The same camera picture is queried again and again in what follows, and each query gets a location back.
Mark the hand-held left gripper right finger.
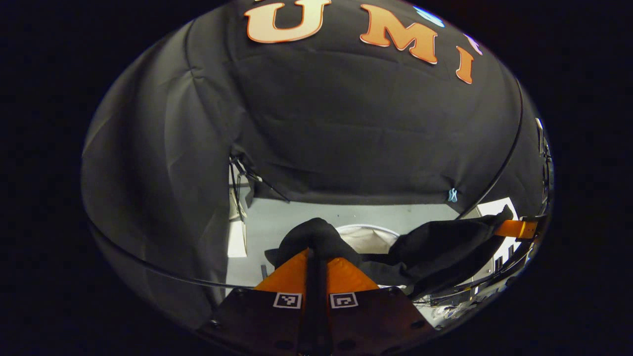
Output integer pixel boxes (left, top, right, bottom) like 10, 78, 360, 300
317, 257, 436, 355

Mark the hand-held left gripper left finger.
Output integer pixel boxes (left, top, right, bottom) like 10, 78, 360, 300
210, 249, 317, 355

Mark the black knit sweater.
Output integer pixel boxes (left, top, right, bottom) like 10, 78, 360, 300
265, 205, 515, 297

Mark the white laundry hamper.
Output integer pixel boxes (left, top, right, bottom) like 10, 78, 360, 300
335, 223, 402, 256

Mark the white upright panel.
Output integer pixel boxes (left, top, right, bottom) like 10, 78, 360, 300
227, 220, 248, 258

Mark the black backdrop cloth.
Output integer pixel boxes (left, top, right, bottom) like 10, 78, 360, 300
82, 0, 549, 317

